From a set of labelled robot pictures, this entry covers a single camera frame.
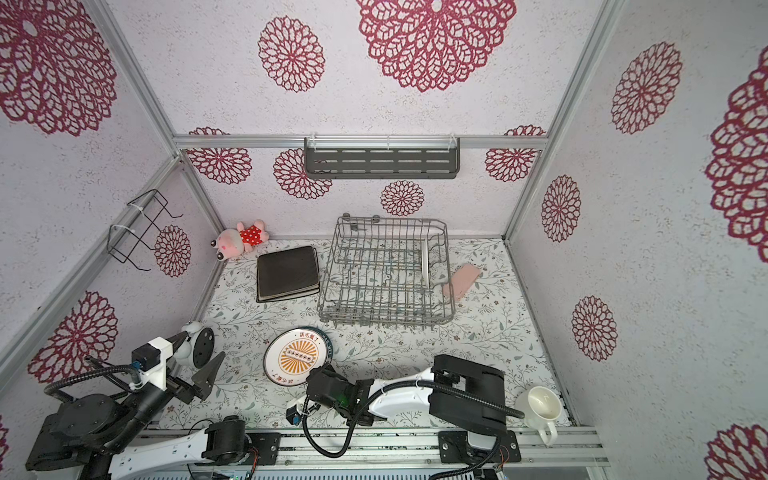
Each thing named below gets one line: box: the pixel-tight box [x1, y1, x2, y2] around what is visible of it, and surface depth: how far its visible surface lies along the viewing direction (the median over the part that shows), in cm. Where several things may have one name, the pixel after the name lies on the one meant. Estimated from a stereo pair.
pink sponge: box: [444, 263, 481, 301], surface depth 108 cm
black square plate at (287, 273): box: [256, 246, 321, 302], surface depth 103 cm
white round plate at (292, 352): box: [263, 326, 333, 387], surface depth 85 cm
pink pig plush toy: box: [210, 220, 269, 261], surface depth 115 cm
